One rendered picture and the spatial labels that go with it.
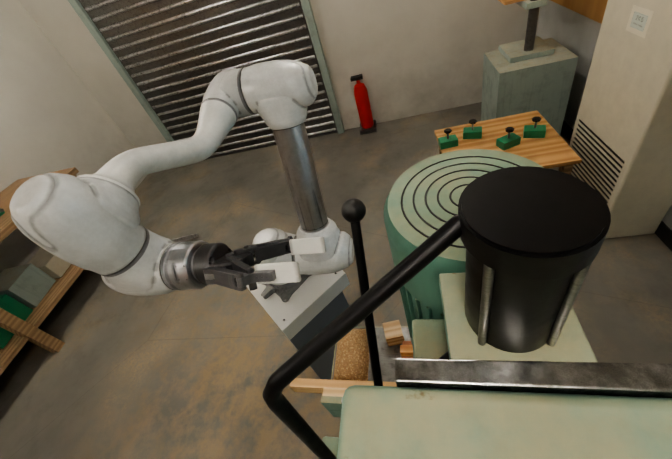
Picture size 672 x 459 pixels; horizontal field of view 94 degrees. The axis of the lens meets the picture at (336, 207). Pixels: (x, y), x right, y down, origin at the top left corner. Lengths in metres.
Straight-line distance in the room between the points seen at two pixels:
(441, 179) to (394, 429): 0.24
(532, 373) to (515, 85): 2.54
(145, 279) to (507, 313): 0.58
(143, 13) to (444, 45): 2.83
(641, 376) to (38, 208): 0.62
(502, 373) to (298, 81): 0.81
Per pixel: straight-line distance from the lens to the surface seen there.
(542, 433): 0.23
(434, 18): 3.41
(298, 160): 0.99
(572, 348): 0.25
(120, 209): 0.61
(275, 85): 0.91
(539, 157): 2.08
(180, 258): 0.62
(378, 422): 0.22
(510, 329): 0.21
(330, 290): 1.33
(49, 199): 0.57
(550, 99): 2.86
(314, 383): 0.88
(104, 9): 4.07
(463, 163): 0.38
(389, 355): 0.91
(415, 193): 0.35
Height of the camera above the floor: 1.74
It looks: 40 degrees down
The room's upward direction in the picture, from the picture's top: 20 degrees counter-clockwise
